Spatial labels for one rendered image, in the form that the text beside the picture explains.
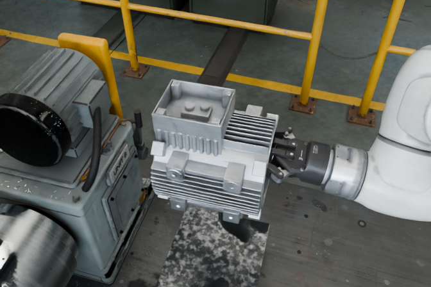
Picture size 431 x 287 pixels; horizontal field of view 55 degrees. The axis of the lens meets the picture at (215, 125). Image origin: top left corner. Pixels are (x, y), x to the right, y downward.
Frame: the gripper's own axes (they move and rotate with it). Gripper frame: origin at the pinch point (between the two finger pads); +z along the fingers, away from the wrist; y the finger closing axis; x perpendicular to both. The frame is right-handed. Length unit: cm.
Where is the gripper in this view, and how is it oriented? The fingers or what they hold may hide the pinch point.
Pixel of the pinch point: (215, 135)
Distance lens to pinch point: 75.0
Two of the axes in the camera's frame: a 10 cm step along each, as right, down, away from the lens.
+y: -2.6, 6.6, -7.1
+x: -1.2, 7.1, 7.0
